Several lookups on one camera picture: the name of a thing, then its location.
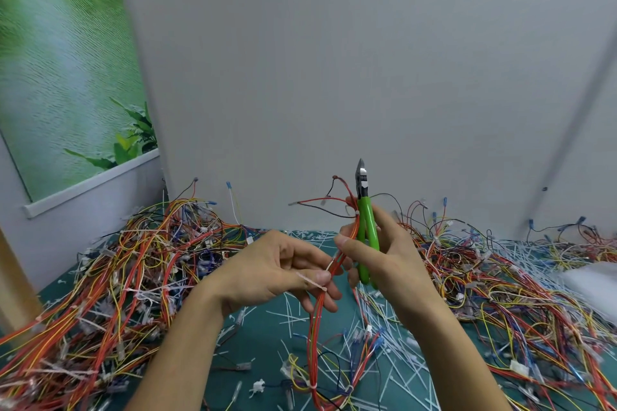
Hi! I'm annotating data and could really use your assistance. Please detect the person's left forearm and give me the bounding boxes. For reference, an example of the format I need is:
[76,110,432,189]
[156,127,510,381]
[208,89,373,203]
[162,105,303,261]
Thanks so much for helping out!
[124,280,228,411]

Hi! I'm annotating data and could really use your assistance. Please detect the green-handled wire cutters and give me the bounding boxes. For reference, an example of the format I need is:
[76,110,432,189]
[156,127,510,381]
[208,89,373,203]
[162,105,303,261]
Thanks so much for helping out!
[355,159,382,289]

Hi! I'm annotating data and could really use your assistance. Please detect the large pile of coloured wires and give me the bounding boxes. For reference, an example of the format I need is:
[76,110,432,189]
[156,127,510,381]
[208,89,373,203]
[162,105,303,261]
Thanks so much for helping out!
[0,177,263,411]

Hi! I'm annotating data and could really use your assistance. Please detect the white poster bottom rail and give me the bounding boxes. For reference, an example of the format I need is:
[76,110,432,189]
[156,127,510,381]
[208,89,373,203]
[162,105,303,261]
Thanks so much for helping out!
[22,148,161,220]

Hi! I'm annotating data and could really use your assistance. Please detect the sprawling heap of wire harnesses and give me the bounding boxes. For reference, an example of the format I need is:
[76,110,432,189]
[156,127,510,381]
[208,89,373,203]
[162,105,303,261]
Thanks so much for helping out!
[386,197,617,411]

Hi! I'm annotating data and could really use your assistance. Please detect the white cable tie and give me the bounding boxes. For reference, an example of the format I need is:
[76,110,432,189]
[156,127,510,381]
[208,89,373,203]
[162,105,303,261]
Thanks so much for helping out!
[294,257,335,292]

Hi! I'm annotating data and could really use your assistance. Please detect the white plastic bag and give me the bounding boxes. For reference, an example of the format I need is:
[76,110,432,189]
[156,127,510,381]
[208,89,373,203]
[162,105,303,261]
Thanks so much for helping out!
[558,261,617,327]

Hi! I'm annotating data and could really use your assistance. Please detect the person's right hand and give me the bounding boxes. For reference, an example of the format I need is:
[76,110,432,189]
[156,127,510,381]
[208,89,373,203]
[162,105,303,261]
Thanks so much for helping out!
[335,197,437,328]

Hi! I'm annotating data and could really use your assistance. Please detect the person's left hand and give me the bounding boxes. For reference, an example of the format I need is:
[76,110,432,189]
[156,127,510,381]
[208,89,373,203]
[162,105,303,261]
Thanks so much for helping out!
[207,231,354,316]

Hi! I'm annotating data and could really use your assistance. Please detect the green nature scene poster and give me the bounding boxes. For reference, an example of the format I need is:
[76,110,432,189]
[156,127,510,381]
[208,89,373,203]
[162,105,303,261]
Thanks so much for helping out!
[0,0,160,204]

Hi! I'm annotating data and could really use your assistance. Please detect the red wire harness bundle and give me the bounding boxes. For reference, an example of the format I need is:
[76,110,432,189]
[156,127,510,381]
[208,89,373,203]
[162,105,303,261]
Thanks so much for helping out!
[288,175,404,411]

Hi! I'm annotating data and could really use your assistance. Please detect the wooden post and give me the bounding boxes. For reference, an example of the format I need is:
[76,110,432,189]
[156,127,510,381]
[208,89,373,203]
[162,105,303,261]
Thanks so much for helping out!
[0,228,45,346]

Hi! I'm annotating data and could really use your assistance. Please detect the person's right forearm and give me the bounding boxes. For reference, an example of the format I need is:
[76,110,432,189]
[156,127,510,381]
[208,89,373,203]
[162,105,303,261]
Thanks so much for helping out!
[399,297,513,411]

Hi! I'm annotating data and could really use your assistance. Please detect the scatter of cut tie offcuts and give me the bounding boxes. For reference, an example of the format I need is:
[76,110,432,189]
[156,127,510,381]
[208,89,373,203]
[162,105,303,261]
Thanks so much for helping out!
[217,230,579,411]

